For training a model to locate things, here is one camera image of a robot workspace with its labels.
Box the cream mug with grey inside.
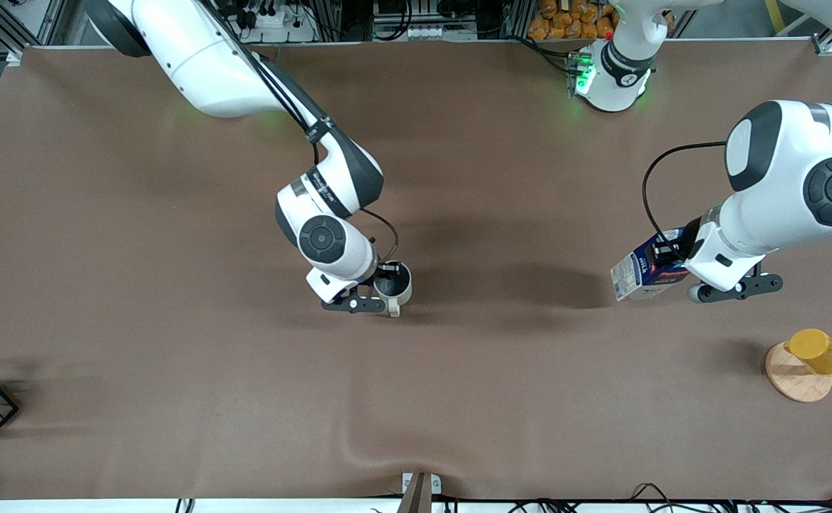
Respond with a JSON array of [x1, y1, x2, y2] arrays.
[[373, 261, 414, 318]]

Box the blue milk carton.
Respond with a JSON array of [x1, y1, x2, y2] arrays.
[[610, 227, 696, 302]]

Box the yellow cup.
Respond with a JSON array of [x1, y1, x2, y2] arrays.
[[784, 328, 832, 377]]

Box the brown table cloth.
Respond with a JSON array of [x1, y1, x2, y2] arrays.
[[0, 39, 832, 502]]

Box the wooden mug stand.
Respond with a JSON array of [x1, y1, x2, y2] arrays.
[[765, 341, 832, 404]]

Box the white connector block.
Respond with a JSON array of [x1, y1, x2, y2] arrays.
[[405, 24, 479, 42]]

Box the bag of orange buns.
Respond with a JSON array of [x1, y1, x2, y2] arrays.
[[528, 0, 675, 41]]

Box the white power strip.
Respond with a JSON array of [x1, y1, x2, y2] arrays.
[[234, 0, 317, 43]]

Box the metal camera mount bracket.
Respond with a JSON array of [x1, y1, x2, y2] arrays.
[[397, 472, 442, 513]]

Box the black floor cable bundle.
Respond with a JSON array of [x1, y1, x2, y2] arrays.
[[501, 483, 832, 513]]

